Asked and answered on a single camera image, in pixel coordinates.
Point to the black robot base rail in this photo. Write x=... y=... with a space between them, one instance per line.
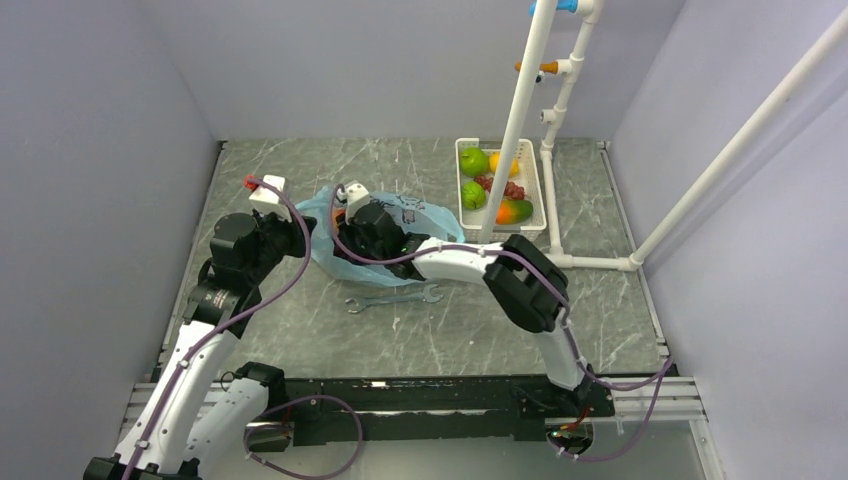
x=520 y=407

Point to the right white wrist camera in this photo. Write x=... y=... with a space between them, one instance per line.
x=352 y=197

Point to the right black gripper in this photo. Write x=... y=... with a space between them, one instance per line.
x=345 y=235

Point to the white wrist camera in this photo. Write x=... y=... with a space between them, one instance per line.
x=352 y=197
x=264 y=197

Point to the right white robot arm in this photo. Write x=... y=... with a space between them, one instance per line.
x=526 y=285

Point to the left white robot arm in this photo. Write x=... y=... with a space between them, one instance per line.
x=169 y=440

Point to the green fake fruit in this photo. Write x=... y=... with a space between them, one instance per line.
x=473 y=196

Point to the light blue cartoon plastic bag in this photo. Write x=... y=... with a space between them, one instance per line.
x=411 y=214

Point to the white perforated plastic basket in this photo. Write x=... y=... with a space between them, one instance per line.
x=523 y=171

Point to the orange green fake mango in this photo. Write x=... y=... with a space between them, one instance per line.
x=514 y=211

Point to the silver open-end wrench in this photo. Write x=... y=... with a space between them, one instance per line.
x=427 y=294

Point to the red fake grapes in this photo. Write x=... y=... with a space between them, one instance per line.
x=512 y=190

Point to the orange red fake peach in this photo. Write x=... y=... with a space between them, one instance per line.
x=338 y=217

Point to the green fake apple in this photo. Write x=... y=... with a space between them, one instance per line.
x=473 y=162

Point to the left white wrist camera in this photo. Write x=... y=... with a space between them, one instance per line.
x=264 y=197

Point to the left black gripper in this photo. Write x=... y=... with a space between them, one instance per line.
x=298 y=249

